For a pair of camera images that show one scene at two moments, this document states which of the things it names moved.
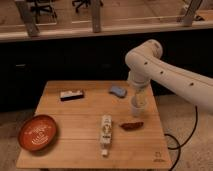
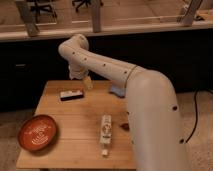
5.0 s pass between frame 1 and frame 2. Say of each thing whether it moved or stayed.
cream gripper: moved
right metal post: stayed
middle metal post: stayed
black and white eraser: stayed
